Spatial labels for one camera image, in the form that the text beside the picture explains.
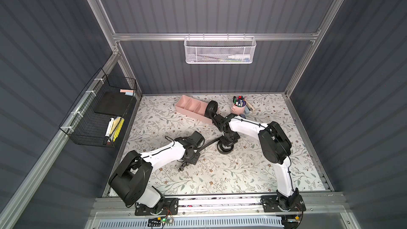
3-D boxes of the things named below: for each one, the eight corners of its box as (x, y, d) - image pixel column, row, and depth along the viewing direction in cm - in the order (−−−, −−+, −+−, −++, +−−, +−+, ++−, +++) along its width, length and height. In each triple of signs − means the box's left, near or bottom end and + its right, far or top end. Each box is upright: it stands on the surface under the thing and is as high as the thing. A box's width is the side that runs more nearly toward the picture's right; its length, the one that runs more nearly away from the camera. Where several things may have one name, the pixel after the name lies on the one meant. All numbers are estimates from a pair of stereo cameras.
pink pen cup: (231, 117, 109) (234, 104, 98) (230, 108, 114) (232, 95, 103) (243, 117, 109) (247, 104, 98) (241, 108, 114) (245, 95, 103)
